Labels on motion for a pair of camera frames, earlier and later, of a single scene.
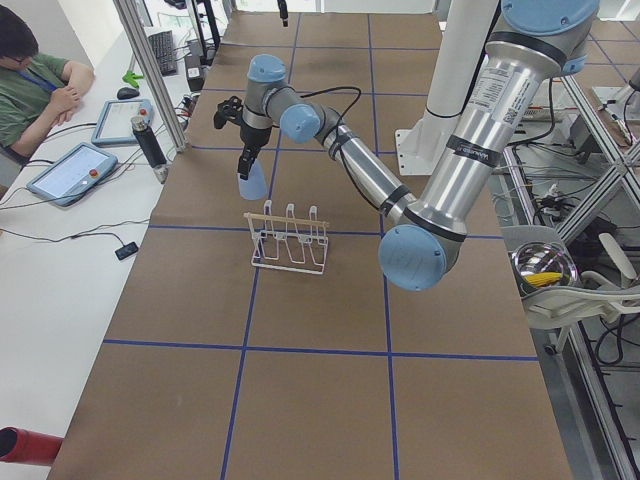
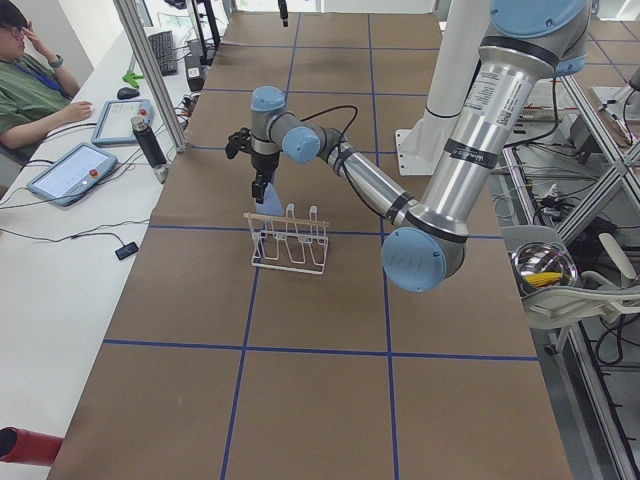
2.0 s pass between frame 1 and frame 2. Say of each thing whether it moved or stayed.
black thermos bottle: stayed
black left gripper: moved
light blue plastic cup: moved
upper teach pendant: stayed
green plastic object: stayed
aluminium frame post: stayed
